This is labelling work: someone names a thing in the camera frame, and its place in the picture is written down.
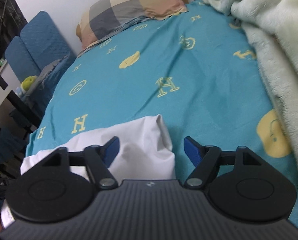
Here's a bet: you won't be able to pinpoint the white and black table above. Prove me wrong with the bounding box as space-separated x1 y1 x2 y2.
0 62 45 160

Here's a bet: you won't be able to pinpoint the light green fleece blanket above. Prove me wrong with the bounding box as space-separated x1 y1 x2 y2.
200 0 298 205

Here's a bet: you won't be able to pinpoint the checkered pillow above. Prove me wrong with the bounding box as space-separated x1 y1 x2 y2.
76 0 187 50

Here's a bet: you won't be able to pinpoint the blue quilted chair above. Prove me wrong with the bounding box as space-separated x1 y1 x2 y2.
5 36 41 82
19 10 77 81

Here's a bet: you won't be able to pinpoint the white t-shirt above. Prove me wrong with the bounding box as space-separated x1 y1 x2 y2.
20 114 177 183

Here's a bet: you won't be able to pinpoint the teal patterned bed sheet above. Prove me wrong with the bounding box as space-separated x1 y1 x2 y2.
25 0 298 227

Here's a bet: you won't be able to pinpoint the grey folded cloth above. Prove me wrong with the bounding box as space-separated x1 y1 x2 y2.
26 55 68 96

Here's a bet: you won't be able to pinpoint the green plush toy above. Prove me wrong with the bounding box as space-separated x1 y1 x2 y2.
21 75 37 92

